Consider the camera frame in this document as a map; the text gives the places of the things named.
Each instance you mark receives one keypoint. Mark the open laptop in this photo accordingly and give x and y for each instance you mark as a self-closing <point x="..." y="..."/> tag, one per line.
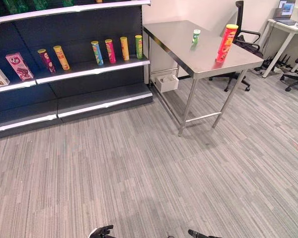
<point x="284" y="15"/>

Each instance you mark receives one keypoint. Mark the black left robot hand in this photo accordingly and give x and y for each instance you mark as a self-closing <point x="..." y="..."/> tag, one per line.
<point x="103" y="231"/>

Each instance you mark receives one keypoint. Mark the black office chair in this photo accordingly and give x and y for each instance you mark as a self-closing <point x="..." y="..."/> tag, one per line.
<point x="241" y="44"/>
<point x="296" y="72"/>

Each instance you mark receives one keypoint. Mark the dark retail shelf unit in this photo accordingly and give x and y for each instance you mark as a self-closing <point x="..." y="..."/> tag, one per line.
<point x="72" y="62"/>

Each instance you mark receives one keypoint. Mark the stainless steel table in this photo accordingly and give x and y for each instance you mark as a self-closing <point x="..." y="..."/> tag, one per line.
<point x="201" y="54"/>

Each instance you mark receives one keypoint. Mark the pink snack box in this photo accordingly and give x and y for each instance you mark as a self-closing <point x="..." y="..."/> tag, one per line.
<point x="19" y="66"/>

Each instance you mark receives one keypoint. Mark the small green white bottle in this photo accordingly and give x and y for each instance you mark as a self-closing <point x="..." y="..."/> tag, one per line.
<point x="196" y="36"/>

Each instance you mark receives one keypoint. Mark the red chips can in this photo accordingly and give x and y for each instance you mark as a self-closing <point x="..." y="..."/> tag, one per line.
<point x="226" y="43"/>

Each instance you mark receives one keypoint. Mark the orange yellow chips can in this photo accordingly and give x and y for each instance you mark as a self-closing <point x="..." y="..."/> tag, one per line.
<point x="61" y="57"/>

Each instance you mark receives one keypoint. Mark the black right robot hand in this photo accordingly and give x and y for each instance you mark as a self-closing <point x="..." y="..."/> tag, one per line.
<point x="197" y="233"/>

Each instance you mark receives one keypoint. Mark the white desk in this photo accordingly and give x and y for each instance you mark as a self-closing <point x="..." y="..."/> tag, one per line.
<point x="283" y="42"/>

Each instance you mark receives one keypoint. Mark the white cardboard box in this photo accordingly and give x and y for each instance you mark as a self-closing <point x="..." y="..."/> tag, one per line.
<point x="167" y="83"/>

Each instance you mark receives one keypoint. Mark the maroon chips can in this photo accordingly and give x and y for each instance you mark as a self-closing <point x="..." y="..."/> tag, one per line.
<point x="47" y="60"/>

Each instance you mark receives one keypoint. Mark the pink chips can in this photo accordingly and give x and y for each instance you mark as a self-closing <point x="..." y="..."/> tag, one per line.
<point x="110" y="51"/>

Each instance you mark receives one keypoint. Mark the green packaged goods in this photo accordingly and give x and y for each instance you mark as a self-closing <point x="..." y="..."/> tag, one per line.
<point x="32" y="4"/>

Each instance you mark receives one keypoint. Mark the blue chips can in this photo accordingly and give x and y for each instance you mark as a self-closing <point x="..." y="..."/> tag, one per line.
<point x="97" y="53"/>

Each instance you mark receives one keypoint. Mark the green chips can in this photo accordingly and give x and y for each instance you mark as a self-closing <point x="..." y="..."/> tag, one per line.
<point x="138" y="46"/>

